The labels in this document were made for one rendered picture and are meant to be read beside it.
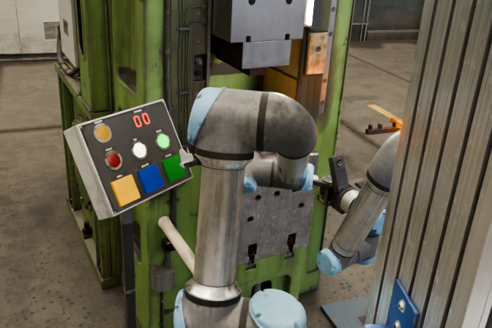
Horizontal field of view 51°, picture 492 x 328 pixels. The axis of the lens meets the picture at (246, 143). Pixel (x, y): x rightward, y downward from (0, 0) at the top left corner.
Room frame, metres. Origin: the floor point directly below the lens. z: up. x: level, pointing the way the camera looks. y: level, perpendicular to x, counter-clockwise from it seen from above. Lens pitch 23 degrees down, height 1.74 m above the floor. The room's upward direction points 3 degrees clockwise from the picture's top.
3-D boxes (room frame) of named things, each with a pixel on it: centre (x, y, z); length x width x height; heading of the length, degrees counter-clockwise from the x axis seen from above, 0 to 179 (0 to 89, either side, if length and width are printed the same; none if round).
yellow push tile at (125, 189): (1.32, 0.35, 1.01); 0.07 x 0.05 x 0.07; 144
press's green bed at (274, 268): (2.05, 0.00, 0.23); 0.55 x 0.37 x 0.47; 29
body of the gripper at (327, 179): (1.45, -0.30, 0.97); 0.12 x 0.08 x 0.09; 30
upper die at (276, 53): (2.01, 0.05, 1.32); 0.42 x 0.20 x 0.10; 29
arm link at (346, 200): (1.38, -0.34, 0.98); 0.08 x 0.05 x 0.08; 120
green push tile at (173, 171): (1.49, 0.23, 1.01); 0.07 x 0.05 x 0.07; 144
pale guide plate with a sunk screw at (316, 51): (2.10, -0.27, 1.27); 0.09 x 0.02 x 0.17; 119
